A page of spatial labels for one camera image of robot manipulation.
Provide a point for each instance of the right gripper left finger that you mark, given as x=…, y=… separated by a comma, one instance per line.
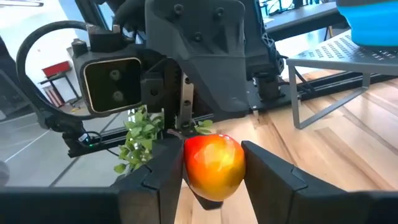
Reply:
x=140, y=202

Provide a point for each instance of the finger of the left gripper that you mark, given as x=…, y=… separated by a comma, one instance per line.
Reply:
x=217, y=46
x=208, y=203

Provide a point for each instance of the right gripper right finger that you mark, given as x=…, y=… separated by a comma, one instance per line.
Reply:
x=280, y=199

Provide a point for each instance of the red-orange fruit with stem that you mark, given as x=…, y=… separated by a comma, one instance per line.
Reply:
x=214, y=168

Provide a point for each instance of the blue grey collapsible bowl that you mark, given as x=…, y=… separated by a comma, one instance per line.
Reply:
x=373, y=25

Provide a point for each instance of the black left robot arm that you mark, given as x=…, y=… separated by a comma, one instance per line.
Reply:
x=258, y=18

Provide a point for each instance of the green plant in white pot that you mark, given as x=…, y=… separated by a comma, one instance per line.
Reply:
x=136, y=137

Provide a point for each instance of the dark grey desk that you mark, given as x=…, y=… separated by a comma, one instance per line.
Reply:
x=304, y=21

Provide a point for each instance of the red storage bin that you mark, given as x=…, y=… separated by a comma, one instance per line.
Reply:
x=57, y=68

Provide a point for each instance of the grey perforated metal stand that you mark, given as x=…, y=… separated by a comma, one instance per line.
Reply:
x=335, y=59

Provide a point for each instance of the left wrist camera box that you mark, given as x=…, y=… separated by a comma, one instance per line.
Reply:
x=112, y=84

